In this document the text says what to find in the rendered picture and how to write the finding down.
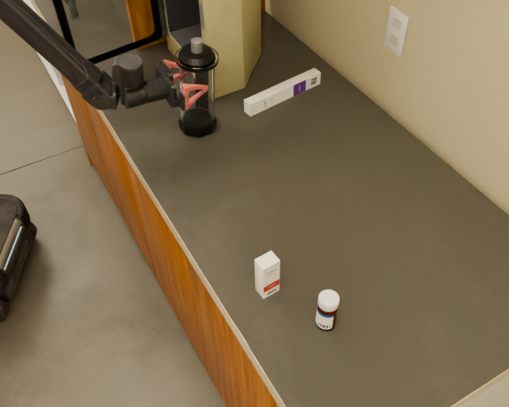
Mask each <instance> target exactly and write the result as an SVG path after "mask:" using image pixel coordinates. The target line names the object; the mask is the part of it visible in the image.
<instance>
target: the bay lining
mask: <svg viewBox="0 0 509 407"><path fill-rule="evenodd" d="M164 1H165V7H166V17H167V22H168V28H169V32H173V31H178V30H181V29H184V28H186V27H191V26H194V25H197V24H200V8H199V0H164Z"/></svg>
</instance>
